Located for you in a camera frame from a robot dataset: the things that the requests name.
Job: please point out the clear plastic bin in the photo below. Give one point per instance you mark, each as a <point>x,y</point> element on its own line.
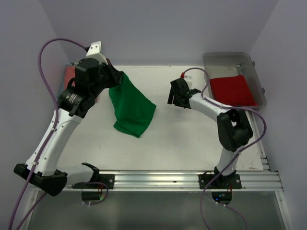
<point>228,64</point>

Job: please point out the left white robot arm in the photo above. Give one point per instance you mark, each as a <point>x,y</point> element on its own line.
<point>67,116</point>

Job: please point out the red folded shirt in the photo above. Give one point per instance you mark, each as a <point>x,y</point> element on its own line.
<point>232,91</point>

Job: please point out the aluminium mounting rail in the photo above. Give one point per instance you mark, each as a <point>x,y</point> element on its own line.
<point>151,180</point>

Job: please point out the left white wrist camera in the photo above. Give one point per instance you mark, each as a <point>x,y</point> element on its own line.
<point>94,51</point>

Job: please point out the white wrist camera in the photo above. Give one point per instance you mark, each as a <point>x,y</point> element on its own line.
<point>188,79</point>
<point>94,51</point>

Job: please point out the pink folded shirt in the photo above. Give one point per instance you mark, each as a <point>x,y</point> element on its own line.
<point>66,92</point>

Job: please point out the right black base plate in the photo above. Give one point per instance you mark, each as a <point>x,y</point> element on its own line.
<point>231,181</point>

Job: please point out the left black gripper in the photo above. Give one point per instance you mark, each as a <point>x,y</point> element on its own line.
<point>115,74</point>

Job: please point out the green polo shirt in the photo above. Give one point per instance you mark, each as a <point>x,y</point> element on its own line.
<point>133,110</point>

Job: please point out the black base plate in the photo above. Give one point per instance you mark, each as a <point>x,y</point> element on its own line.
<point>231,181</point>
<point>105,180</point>

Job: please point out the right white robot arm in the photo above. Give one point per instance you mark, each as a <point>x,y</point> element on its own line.
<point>234,130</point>

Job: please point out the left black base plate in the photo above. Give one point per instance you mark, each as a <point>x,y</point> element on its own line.
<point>105,180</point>

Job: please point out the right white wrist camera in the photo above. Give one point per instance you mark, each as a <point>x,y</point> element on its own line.
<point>188,79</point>

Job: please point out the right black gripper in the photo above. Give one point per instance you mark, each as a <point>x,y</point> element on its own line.
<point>171,99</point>

